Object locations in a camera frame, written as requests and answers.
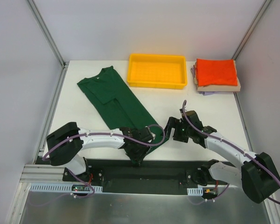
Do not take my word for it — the green t-shirt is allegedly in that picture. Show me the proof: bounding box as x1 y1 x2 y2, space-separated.
77 66 165 154

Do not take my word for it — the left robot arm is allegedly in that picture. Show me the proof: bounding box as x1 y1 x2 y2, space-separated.
42 122 155 182

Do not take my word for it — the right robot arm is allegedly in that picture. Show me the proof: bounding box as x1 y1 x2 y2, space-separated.
165 117 280 203

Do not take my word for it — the yellow plastic tray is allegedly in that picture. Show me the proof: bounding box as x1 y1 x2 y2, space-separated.
127 54 188 90

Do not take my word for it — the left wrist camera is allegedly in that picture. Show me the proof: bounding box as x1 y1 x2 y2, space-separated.
135 127 155 143

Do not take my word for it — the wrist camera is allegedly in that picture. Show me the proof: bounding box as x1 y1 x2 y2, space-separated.
186 111 203 129
135 127 155 143

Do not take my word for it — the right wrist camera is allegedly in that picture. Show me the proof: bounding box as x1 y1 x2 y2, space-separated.
186 111 203 129

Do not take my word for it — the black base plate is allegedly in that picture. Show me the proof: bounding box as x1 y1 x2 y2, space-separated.
35 157 230 194

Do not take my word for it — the right white cable duct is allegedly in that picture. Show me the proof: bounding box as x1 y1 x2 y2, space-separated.
187 187 203 196

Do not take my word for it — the white cable duct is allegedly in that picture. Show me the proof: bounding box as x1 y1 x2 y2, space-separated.
30 183 93 194
187 187 203 196

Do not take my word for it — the left white cable duct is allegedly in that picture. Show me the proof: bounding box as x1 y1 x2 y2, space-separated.
30 183 93 194

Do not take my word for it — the front aluminium rail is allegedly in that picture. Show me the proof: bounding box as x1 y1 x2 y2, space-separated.
20 163 273 187

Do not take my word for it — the left aluminium frame post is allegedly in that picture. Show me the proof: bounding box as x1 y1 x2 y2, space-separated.
25 0 70 68

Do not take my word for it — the aluminium frame post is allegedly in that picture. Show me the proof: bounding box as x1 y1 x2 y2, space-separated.
232 0 273 60
25 0 70 68

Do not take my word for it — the right aluminium frame post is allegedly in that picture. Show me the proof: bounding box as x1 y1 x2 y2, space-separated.
232 0 273 60

